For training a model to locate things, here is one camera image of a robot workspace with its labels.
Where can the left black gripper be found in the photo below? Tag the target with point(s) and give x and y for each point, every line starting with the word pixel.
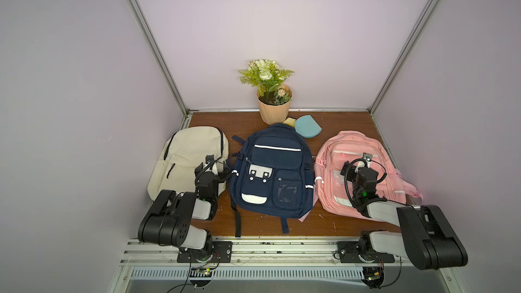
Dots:
pixel 221 178

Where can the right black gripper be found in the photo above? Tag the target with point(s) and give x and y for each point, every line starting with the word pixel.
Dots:
pixel 364 166

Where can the cream white backpack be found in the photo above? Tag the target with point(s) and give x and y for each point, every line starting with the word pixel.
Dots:
pixel 182 154

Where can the aluminium front rail frame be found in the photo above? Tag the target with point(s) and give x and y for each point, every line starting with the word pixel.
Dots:
pixel 253 258

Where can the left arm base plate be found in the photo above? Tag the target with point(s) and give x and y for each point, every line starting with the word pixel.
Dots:
pixel 216 252

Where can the beige plant pot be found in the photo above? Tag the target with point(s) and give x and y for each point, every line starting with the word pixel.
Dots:
pixel 274 106

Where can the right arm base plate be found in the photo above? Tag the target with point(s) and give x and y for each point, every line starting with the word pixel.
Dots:
pixel 348 252

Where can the teal plastic paddle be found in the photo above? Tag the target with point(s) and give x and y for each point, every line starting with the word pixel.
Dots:
pixel 307 127

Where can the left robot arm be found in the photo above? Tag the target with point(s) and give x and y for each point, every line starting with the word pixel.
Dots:
pixel 168 220

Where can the artificial green flowering plant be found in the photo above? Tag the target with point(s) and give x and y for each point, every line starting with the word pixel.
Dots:
pixel 269 80

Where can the navy blue backpack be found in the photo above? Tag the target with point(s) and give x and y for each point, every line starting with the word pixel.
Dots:
pixel 273 174

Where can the yellow sponge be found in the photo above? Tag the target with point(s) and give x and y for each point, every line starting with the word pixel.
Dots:
pixel 290 122

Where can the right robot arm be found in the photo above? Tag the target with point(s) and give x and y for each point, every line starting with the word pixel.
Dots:
pixel 426 237

